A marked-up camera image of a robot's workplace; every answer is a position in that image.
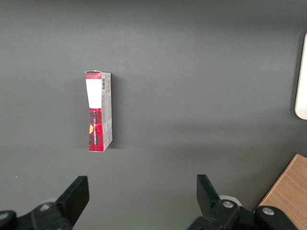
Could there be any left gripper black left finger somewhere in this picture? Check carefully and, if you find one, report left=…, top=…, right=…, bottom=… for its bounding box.
left=0, top=175, right=90, bottom=230

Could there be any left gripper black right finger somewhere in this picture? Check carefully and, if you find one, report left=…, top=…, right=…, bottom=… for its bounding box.
left=186, top=174, right=299, bottom=230

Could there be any oak wooden drawer cabinet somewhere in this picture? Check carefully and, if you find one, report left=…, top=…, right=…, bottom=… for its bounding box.
left=253, top=153, right=307, bottom=230

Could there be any beige plastic tray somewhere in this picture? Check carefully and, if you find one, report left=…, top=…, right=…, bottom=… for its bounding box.
left=294, top=32, right=307, bottom=120

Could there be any red plaid cardboard box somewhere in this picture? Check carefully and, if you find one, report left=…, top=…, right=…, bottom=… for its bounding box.
left=84, top=69, right=114, bottom=153

